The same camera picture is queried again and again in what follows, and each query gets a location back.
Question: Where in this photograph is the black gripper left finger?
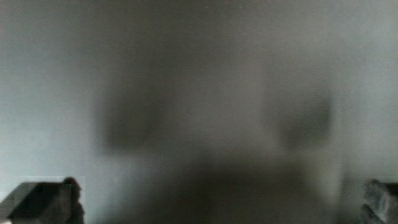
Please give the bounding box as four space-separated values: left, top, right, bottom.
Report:
0 177 85 224

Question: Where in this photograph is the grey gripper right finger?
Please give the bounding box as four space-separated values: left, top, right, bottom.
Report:
360 180 398 224

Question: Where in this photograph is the white cabinet body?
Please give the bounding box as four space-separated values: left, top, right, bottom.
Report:
0 0 398 224

